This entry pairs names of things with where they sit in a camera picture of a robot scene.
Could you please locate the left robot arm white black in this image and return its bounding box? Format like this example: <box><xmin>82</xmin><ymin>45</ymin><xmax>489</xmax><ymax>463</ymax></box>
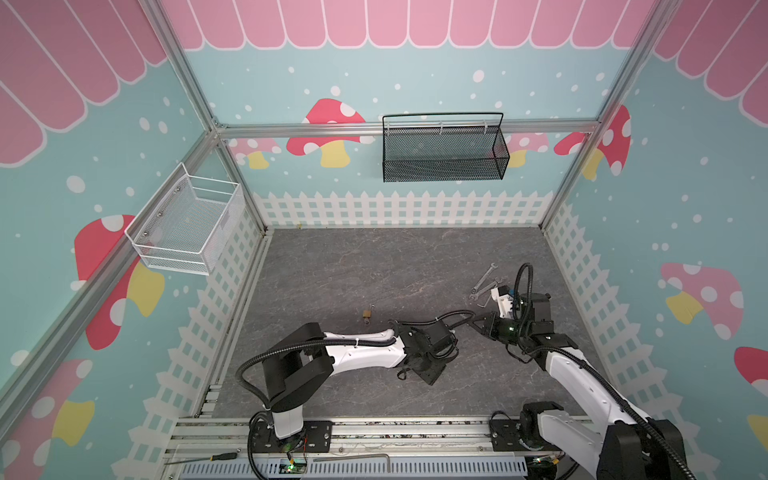
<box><xmin>235</xmin><ymin>309</ymin><xmax>475</xmax><ymax>441</ymax></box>

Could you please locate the yellow handled screwdriver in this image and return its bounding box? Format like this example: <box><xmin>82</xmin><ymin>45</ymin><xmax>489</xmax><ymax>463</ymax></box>
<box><xmin>166</xmin><ymin>451</ymin><xmax>239</xmax><ymax>465</ymax></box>

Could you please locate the black wire mesh basket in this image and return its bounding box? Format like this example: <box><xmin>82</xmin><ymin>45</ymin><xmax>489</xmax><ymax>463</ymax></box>
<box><xmin>381</xmin><ymin>112</ymin><xmax>511</xmax><ymax>183</ymax></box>

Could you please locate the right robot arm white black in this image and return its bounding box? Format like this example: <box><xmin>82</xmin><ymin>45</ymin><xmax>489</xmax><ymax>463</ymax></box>
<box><xmin>471</xmin><ymin>263</ymin><xmax>695</xmax><ymax>479</ymax></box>

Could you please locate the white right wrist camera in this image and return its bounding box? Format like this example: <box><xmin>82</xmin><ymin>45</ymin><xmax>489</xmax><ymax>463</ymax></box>
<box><xmin>491</xmin><ymin>285</ymin><xmax>515</xmax><ymax>319</ymax></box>

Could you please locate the white wire mesh basket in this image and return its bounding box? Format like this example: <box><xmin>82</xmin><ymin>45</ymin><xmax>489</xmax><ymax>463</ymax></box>
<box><xmin>125</xmin><ymin>164</ymin><xmax>245</xmax><ymax>276</ymax></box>

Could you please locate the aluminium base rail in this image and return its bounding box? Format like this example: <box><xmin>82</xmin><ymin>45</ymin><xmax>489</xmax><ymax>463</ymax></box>
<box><xmin>161</xmin><ymin>416</ymin><xmax>607</xmax><ymax>480</ymax></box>

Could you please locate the silver wrench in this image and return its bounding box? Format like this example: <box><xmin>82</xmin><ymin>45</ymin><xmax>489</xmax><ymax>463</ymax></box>
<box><xmin>471</xmin><ymin>262</ymin><xmax>498</xmax><ymax>295</ymax></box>
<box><xmin>469</xmin><ymin>278</ymin><xmax>501</xmax><ymax>307</ymax></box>

